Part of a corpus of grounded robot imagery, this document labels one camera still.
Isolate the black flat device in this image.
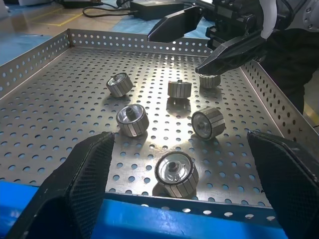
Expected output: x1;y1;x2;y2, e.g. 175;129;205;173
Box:
62;0;105;7

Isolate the metal rotor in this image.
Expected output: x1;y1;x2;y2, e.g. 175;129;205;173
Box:
106;72;134;98
167;80;192;100
191;107;226;141
116;104;150;137
198;73;222;89
154;150;199;199

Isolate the blue perforated plastic bin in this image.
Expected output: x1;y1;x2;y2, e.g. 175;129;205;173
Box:
0;180;285;239

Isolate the black power cable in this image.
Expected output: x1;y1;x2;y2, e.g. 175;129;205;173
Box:
82;6;133;20

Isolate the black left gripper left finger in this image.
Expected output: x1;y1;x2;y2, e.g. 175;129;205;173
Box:
4;131;116;239

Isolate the perforated metal tray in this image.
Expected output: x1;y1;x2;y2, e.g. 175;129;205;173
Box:
0;28;319;224

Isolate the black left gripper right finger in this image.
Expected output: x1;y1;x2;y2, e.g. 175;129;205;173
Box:
246;131;319;239

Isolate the black power adapter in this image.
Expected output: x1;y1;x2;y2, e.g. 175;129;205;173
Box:
129;0;195;21

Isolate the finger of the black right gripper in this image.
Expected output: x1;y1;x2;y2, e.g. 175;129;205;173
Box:
195;29;265;75
147;5;204;43

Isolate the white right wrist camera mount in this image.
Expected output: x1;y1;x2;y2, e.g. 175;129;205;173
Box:
258;0;279;39

